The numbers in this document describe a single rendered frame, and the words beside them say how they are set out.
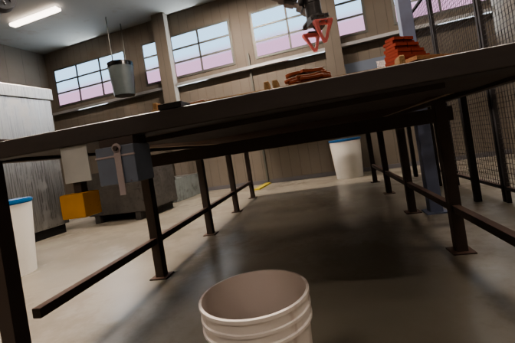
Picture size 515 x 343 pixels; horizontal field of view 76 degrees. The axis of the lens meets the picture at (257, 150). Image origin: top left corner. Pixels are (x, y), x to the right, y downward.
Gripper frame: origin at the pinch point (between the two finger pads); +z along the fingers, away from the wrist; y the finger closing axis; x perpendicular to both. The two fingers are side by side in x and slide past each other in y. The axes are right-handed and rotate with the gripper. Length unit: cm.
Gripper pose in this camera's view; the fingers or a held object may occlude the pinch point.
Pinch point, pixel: (319, 44)
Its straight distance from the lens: 123.6
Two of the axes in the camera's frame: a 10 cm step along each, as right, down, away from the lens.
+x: -9.7, 1.8, -1.7
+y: -1.7, 0.4, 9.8
